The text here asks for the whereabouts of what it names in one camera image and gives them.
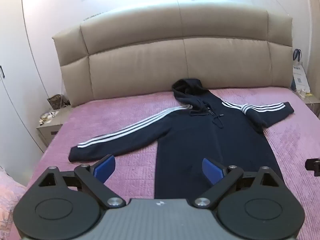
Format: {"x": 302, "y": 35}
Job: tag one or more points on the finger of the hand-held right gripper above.
{"x": 313, "y": 166}

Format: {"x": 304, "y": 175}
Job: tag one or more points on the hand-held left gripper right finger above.
{"x": 212, "y": 171}

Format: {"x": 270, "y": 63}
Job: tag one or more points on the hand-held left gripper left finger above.
{"x": 105, "y": 168}

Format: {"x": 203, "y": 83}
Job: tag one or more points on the navy hoodie with white stripes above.
{"x": 200, "y": 140}

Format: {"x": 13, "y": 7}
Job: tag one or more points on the pink quilted bedspread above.
{"x": 130, "y": 120}

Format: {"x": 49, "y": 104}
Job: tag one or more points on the grey nightstand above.
{"x": 48, "y": 130}

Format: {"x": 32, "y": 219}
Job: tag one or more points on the clutter on nightstand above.
{"x": 53, "y": 107}

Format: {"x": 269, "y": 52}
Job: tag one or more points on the white shopping bag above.
{"x": 300, "y": 77}

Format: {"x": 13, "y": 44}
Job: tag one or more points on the pink floral pillow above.
{"x": 8, "y": 195}

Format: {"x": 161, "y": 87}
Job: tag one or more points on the beige padded headboard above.
{"x": 175, "y": 55}

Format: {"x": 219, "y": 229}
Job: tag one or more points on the white wardrobe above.
{"x": 15, "y": 80}

